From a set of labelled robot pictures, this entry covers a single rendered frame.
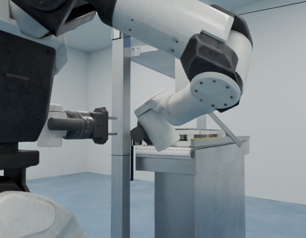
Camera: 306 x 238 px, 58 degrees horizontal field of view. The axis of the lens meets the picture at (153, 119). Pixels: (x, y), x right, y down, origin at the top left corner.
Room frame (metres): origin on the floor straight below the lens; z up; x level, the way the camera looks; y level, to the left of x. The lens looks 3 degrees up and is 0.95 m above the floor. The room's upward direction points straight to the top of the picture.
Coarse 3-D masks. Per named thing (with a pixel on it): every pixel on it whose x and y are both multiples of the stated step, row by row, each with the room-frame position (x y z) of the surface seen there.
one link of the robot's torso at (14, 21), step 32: (0, 0) 0.40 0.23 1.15; (0, 32) 0.41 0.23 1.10; (32, 32) 0.45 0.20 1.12; (0, 64) 0.42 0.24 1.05; (32, 64) 0.47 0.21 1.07; (64, 64) 0.55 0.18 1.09; (0, 96) 0.43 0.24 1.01; (32, 96) 0.48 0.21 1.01; (0, 128) 0.45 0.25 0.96; (32, 128) 0.50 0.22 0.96
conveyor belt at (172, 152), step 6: (216, 144) 1.44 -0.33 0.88; (222, 144) 1.56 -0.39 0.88; (138, 150) 1.21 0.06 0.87; (144, 150) 1.20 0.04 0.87; (150, 150) 1.19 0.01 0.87; (156, 150) 1.17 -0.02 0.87; (162, 150) 1.16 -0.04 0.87; (168, 150) 1.15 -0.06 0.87; (174, 150) 1.13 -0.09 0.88; (180, 150) 1.12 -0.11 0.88; (186, 150) 1.11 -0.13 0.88; (138, 156) 1.22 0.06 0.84; (144, 156) 1.21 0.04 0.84; (150, 156) 1.19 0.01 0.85; (156, 156) 1.17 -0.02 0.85; (162, 156) 1.16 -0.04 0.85; (168, 156) 1.15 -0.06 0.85; (174, 156) 1.13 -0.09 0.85; (180, 156) 1.12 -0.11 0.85; (186, 156) 1.11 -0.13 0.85
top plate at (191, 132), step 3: (177, 132) 1.17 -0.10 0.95; (180, 132) 1.17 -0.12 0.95; (183, 132) 1.16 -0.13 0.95; (186, 132) 1.15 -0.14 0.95; (189, 132) 1.15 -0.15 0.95; (192, 132) 1.14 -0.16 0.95; (195, 132) 1.17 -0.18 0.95; (198, 132) 1.21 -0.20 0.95; (201, 132) 1.24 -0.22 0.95; (204, 132) 1.28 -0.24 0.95; (207, 132) 1.32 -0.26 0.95
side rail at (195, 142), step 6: (204, 138) 1.21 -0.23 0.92; (210, 138) 1.28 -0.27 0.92; (216, 138) 1.38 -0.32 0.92; (222, 138) 1.48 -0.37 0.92; (228, 138) 1.60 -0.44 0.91; (240, 138) 1.92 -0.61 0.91; (246, 138) 2.13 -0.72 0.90; (192, 144) 1.10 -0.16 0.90; (198, 144) 1.14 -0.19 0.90; (204, 144) 1.21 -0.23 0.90; (210, 144) 1.28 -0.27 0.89
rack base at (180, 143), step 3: (180, 141) 1.17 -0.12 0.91; (183, 141) 1.16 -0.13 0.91; (186, 141) 1.15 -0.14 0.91; (189, 141) 1.15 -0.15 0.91; (174, 144) 1.20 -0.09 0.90; (177, 144) 1.17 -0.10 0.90; (180, 144) 1.17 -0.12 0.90; (183, 144) 1.16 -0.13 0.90; (186, 144) 1.15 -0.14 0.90; (189, 144) 1.15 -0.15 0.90
